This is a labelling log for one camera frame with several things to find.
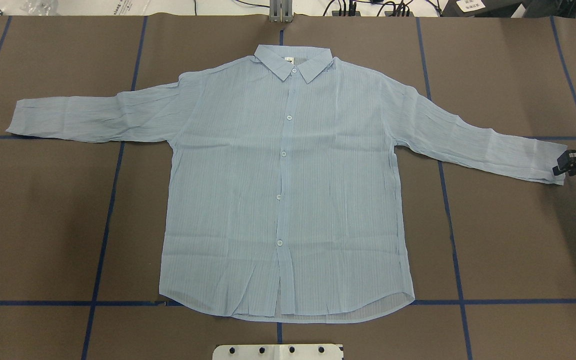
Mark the light blue button-up shirt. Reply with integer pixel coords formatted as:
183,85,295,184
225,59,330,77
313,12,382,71
7,44,567,324

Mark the grey aluminium frame post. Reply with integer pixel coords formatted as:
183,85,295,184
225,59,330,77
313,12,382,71
269,0,294,23

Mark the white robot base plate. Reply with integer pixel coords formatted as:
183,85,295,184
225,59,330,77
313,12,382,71
212,343,345,360

